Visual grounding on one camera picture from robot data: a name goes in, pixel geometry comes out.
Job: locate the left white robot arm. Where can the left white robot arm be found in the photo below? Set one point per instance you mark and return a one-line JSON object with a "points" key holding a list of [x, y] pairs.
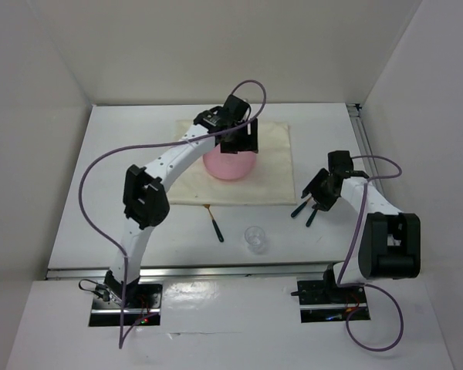
{"points": [[145, 187]]}

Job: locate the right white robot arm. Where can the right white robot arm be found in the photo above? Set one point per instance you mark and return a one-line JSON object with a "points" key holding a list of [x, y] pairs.
{"points": [[386, 242]]}

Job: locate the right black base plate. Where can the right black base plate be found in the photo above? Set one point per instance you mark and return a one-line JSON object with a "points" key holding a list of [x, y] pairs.
{"points": [[319, 302]]}

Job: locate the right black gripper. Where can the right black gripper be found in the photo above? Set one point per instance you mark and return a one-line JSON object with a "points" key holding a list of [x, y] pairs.
{"points": [[324, 203]]}

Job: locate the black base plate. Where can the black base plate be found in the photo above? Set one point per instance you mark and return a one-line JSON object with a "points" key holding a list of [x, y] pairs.
{"points": [[143, 309], [319, 302]]}

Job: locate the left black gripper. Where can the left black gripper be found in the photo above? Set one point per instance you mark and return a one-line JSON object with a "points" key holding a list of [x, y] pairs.
{"points": [[248, 142]]}

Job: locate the gold knife green handle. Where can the gold knife green handle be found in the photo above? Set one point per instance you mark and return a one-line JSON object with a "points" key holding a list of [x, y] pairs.
{"points": [[311, 217]]}

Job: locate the aluminium front rail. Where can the aluminium front rail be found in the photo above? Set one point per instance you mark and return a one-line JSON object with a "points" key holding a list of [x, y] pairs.
{"points": [[199, 271]]}

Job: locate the gold spoon green handle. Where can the gold spoon green handle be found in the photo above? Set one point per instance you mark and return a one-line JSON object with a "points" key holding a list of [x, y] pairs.
{"points": [[299, 209]]}

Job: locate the gold fork green handle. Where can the gold fork green handle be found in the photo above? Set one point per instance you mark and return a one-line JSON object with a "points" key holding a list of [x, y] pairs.
{"points": [[215, 224]]}

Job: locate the cream cloth placemat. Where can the cream cloth placemat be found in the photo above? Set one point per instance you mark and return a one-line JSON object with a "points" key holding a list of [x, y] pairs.
{"points": [[269, 183]]}

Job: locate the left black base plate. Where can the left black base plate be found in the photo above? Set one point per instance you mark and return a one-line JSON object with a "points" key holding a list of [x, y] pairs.
{"points": [[143, 309]]}

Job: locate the pink plastic plate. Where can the pink plastic plate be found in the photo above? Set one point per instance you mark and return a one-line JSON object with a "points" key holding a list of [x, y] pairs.
{"points": [[229, 166]]}

